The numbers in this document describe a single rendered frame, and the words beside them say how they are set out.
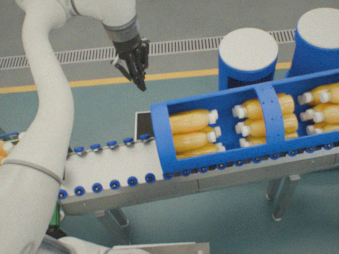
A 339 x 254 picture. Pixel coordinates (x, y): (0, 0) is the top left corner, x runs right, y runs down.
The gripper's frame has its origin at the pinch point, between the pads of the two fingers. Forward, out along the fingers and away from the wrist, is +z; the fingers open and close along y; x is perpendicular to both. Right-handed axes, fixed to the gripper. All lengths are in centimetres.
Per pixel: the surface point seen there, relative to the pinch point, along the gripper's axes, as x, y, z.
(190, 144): -11.1, 6.6, 34.9
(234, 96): -6, 37, 39
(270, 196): -27, 51, 143
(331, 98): -37, 56, 33
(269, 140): -32, 27, 34
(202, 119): -9.0, 15.6, 30.0
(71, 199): 17, -40, 55
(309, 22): -1, 99, 46
